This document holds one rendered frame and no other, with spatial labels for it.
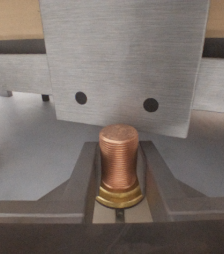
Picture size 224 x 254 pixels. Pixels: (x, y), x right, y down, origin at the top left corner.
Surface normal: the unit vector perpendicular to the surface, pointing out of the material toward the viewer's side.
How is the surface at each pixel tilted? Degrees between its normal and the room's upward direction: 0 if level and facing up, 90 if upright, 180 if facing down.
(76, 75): 90
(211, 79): 90
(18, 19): 90
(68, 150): 180
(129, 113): 90
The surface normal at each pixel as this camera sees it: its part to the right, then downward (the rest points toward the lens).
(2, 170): -0.02, -0.89
